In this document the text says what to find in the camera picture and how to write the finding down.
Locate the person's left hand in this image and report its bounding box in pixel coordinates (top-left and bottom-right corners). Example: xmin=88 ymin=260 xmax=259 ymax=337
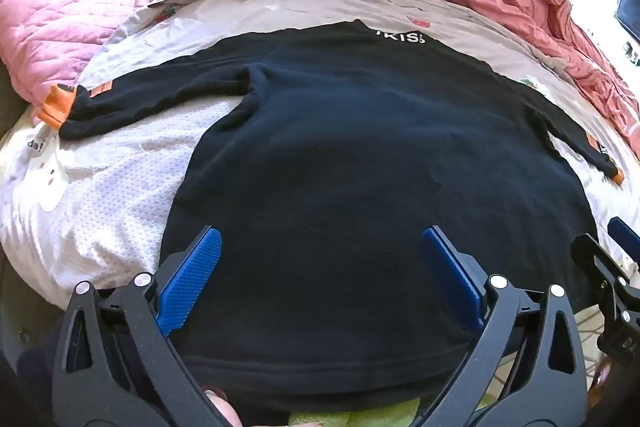
xmin=201 ymin=386 xmax=246 ymax=427

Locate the black sweater with orange patches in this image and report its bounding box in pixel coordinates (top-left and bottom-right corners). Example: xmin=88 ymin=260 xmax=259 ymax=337
xmin=59 ymin=19 xmax=626 ymax=413

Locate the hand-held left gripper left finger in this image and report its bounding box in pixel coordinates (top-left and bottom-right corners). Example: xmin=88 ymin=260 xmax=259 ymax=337
xmin=52 ymin=226 xmax=241 ymax=427

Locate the pink quilted blanket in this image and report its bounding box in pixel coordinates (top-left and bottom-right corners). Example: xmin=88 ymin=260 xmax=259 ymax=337
xmin=0 ymin=0 xmax=201 ymax=128

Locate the beige strawberry print bed sheet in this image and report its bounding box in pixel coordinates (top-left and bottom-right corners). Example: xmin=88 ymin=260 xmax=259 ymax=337
xmin=0 ymin=0 xmax=640 ymax=308

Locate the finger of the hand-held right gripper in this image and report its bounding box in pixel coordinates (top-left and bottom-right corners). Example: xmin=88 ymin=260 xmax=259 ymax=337
xmin=607 ymin=217 xmax=640 ymax=259
xmin=571 ymin=233 xmax=640 ymax=303

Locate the black flat screen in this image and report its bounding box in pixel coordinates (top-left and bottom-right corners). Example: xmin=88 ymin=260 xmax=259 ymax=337
xmin=614 ymin=0 xmax=640 ymax=42

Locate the yellow-green cloth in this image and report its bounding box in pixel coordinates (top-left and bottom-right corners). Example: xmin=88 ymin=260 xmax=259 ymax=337
xmin=287 ymin=397 xmax=496 ymax=427

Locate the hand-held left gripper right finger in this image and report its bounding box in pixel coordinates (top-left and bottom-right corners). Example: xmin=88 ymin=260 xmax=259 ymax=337
xmin=410 ymin=227 xmax=588 ymax=427

